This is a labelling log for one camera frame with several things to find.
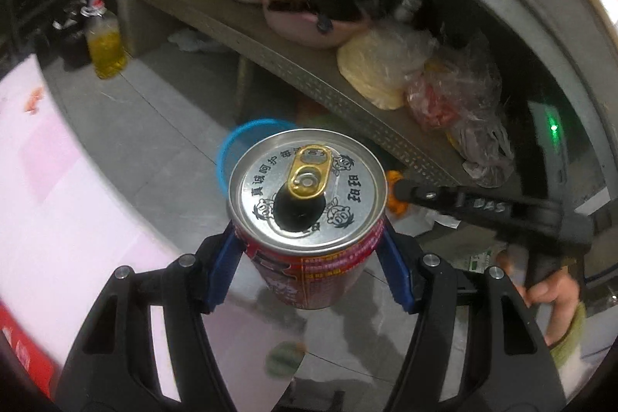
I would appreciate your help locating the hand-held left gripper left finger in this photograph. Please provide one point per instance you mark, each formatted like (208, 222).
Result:
(222, 267)

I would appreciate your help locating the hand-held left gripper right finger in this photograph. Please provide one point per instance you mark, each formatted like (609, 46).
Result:
(398, 272)

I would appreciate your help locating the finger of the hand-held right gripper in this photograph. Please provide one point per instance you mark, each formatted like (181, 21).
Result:
(458, 202)

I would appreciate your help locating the orange wrapper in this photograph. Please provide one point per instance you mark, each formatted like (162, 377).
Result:
(396, 208)

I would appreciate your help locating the red drink can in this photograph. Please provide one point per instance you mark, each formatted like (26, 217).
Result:
(270, 180)

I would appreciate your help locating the blue plastic mesh basket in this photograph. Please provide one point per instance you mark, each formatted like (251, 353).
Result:
(227, 144)

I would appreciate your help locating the person's right forearm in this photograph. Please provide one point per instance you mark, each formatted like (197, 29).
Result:
(572, 335)

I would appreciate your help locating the person's right hand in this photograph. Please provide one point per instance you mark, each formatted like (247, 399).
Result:
(562, 296)

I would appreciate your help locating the green white packet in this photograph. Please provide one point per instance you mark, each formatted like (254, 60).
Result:
(483, 260)

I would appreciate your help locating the clear bag red contents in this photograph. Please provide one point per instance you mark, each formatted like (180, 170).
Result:
(434, 108)

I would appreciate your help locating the yellow plastic bag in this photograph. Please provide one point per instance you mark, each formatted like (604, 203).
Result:
(371, 74)

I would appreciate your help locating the stainless steel flask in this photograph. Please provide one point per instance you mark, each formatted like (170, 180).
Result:
(408, 4)

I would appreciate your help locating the red carton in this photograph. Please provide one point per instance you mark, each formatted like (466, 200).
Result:
(24, 354)

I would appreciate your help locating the crumpled white paper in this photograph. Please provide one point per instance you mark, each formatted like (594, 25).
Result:
(190, 40)

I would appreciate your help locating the pink bowl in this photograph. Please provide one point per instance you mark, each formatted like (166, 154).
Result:
(299, 30)

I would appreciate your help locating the cooking oil bottle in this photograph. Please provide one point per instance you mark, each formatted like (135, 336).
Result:
(106, 50)

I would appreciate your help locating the black plastic bag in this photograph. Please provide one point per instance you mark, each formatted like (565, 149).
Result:
(70, 35)

